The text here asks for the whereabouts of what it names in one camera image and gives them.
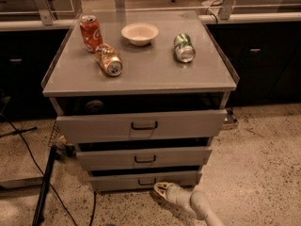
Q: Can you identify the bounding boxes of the grey drawer cabinet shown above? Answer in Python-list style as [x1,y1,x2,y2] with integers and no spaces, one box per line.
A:
[40,9,241,193]

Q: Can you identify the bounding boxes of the orange soda can lying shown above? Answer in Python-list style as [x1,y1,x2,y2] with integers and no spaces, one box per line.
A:
[95,43,123,76]

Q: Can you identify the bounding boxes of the dark round object in drawer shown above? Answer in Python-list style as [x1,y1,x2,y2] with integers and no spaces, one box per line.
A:
[85,100,104,114]

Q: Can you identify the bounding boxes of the black floor cable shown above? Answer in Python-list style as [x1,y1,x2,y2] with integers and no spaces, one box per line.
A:
[0,111,98,226]

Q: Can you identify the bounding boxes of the black counter cabinets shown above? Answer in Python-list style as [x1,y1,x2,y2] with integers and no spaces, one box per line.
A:
[0,22,301,121]

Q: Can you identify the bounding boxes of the grey bottom drawer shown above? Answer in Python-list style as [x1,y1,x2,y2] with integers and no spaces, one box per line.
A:
[90,166,202,192]

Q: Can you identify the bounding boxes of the grey top drawer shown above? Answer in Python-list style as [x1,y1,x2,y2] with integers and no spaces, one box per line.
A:
[56,94,227,143]

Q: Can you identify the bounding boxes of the red soda can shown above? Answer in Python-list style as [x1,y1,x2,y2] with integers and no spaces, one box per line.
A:
[80,15,103,53]

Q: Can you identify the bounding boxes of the green soda can lying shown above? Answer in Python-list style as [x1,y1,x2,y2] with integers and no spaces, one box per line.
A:
[174,33,196,63]

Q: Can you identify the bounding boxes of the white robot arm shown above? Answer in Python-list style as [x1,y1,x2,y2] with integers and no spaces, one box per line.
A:
[153,182,226,226]

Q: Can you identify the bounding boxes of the grey drawer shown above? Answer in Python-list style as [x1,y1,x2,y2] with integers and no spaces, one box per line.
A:
[76,138,212,171]
[90,166,202,192]
[56,94,227,143]

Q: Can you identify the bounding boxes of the black stand leg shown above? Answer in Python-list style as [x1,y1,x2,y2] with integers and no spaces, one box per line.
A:
[32,146,56,226]

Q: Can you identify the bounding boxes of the white bowl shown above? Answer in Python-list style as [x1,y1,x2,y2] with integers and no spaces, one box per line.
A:
[121,23,159,46]

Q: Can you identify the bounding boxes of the grey middle drawer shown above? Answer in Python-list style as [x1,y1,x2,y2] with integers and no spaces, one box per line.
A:
[76,138,212,171]

